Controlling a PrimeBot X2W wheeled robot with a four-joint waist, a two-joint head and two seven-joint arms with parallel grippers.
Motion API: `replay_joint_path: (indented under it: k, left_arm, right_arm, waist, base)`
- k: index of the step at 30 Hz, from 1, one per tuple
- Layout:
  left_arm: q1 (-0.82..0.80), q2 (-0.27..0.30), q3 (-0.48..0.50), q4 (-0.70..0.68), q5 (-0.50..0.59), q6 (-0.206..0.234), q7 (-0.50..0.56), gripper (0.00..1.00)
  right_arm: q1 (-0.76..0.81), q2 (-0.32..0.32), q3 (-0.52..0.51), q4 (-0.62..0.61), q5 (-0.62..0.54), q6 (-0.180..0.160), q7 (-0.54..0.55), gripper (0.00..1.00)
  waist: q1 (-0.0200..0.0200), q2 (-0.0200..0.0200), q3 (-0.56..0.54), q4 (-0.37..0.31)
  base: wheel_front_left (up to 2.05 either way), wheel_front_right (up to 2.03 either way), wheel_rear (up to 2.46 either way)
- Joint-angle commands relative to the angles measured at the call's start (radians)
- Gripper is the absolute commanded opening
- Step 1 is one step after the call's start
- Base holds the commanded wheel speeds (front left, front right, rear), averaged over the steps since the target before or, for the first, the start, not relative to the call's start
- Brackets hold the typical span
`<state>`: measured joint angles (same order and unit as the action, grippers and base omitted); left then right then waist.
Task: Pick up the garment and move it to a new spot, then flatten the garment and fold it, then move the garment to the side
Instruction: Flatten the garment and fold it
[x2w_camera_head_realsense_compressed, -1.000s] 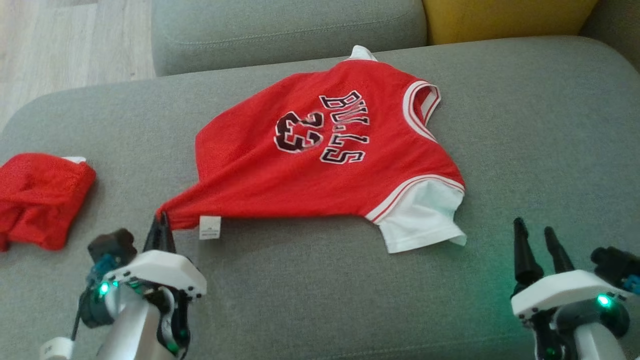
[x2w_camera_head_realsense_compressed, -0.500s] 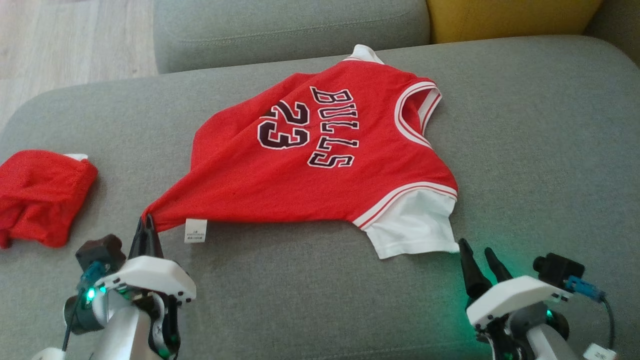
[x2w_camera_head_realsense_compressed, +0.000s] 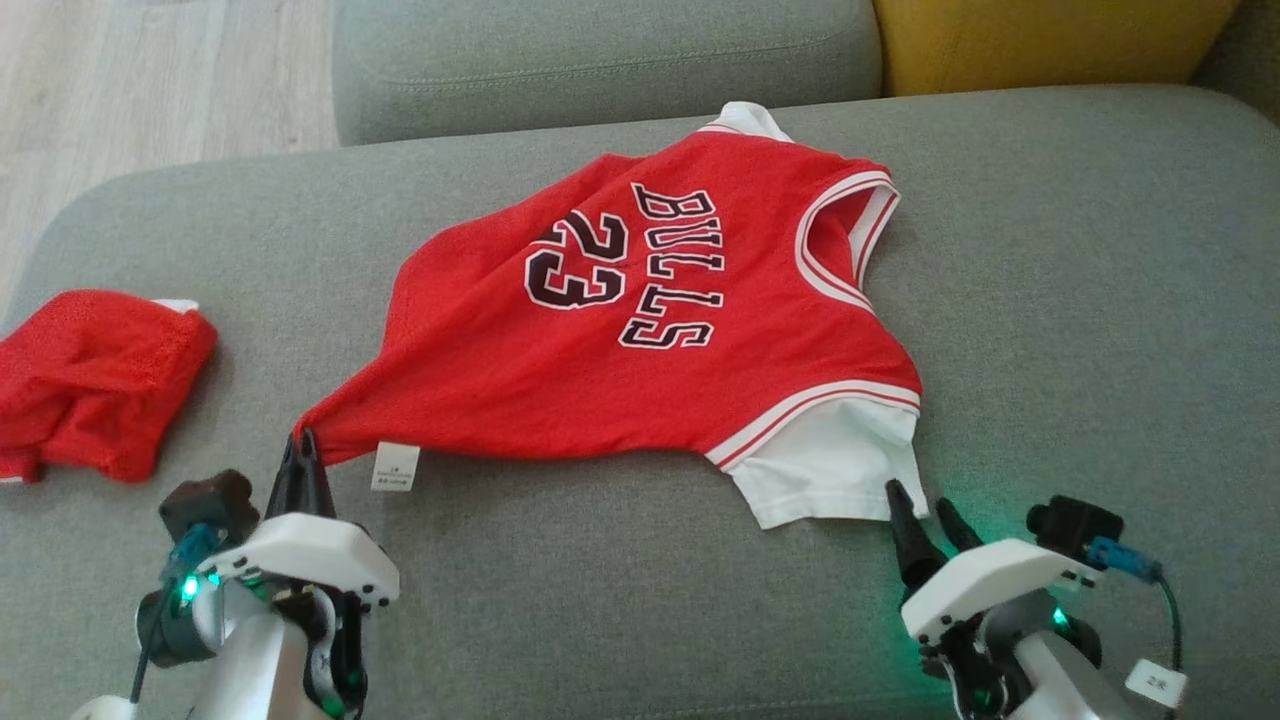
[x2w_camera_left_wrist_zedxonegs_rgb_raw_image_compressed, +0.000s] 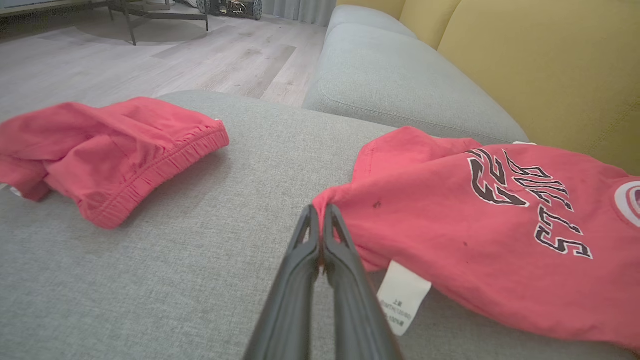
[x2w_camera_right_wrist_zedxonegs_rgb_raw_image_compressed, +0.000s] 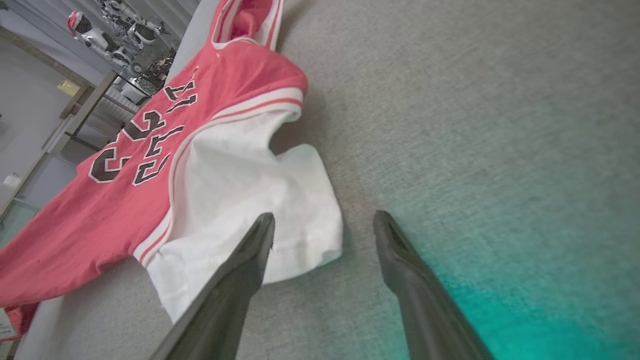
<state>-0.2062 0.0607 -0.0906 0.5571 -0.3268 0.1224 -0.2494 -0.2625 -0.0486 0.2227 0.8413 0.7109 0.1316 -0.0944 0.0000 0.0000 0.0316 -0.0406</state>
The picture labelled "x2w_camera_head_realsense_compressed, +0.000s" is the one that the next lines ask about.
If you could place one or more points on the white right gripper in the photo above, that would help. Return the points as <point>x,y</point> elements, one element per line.
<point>1000,585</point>

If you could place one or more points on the grey sofa side cushion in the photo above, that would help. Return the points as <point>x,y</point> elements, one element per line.
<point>1250,50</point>

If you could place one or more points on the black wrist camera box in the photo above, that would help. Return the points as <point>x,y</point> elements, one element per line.
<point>212,502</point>
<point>1075,525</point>

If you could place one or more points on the yellow sofa back cushion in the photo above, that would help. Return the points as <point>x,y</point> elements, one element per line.
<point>1050,40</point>

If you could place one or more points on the red Bulls basketball jersey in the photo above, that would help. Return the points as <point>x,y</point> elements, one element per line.
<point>640,360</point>

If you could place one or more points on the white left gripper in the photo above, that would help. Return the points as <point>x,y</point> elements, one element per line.
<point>310,555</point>

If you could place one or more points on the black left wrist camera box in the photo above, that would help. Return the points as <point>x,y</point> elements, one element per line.
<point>212,502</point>

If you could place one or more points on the grey sofa seat cushion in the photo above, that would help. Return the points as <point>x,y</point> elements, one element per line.
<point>600,70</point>

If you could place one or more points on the large grey sofa ottoman cushion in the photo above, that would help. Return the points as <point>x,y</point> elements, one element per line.
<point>1050,350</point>

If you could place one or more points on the red shorts with white stripe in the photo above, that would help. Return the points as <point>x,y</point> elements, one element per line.
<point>95,385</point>

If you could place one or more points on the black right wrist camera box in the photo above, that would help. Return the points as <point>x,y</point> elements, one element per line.
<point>1075,525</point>

